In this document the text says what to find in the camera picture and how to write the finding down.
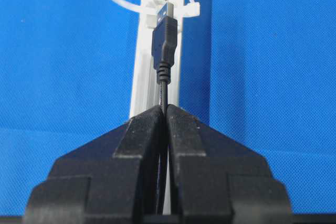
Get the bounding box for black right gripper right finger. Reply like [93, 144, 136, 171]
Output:
[166, 105, 292, 223]

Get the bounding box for white zip tie loop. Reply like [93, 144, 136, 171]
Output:
[112, 0, 201, 18]

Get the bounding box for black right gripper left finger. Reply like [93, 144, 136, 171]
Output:
[23, 106, 163, 223]

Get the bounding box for aluminium extrusion frame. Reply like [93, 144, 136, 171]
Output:
[129, 0, 184, 117]

